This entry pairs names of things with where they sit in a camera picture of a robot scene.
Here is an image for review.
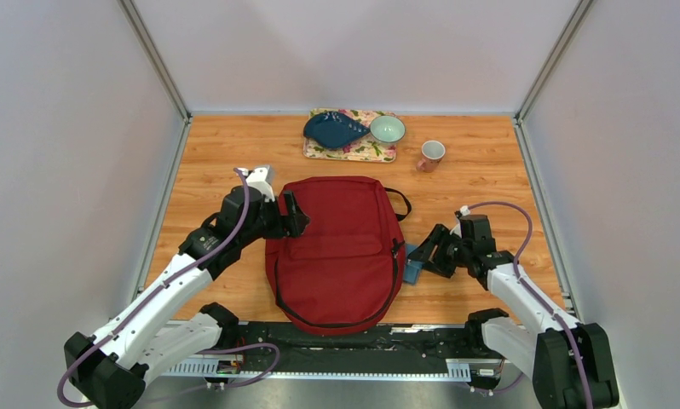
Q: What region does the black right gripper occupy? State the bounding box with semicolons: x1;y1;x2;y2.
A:
406;224;470;279

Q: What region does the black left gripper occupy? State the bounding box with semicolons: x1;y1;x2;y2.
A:
239;190;310;247

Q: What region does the blue leather wallet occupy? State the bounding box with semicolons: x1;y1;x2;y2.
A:
403;243;423;285

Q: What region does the red student backpack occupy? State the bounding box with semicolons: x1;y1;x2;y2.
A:
265;176;412;336

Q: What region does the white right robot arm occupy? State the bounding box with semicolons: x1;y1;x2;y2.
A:
408;212;620;408

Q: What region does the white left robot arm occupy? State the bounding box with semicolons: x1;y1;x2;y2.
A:
57;182;309;408

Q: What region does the dark blue leaf plate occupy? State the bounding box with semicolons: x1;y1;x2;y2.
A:
303;111;371;149

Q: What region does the floral rectangular tray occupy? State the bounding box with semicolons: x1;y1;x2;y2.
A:
303;108;398;163

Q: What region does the pink patterned mug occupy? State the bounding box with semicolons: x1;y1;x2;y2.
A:
416;141;447;173

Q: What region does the pale green ceramic bowl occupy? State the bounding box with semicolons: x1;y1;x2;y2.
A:
370;115;406;144

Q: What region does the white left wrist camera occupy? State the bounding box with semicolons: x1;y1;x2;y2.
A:
244;164;276;202

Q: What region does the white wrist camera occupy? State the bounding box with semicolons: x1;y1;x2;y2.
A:
244;164;276;202
451;205;471;238

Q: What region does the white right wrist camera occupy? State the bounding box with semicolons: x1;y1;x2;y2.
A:
451;205;471;238

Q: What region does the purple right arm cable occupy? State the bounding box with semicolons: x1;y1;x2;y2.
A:
466;201;595;409

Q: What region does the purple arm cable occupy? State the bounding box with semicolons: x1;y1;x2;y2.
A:
466;201;595;409
56;167;282;409

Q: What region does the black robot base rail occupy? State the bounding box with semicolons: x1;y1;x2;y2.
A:
216;321;507;389

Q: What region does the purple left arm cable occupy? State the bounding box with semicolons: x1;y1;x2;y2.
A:
56;167;282;409

